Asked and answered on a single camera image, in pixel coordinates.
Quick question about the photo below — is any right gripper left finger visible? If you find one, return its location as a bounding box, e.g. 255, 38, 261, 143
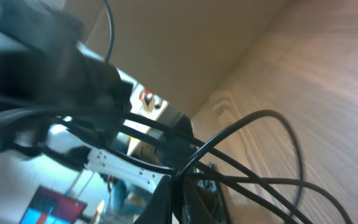
134, 175, 172, 224

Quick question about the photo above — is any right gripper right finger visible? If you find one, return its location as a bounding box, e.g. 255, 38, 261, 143
181, 179, 219, 224

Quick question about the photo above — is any black USB cable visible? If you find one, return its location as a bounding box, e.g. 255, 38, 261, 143
0, 91, 354, 224

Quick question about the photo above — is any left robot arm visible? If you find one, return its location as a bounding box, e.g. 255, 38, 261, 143
0, 1, 195, 192

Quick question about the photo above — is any computer monitor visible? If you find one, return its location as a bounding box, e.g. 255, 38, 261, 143
19, 186, 87, 224

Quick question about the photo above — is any brown cardboard wall panel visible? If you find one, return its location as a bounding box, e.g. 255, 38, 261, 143
64, 0, 286, 116

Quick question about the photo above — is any left camera cable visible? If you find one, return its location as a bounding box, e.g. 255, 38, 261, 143
103, 0, 116, 65

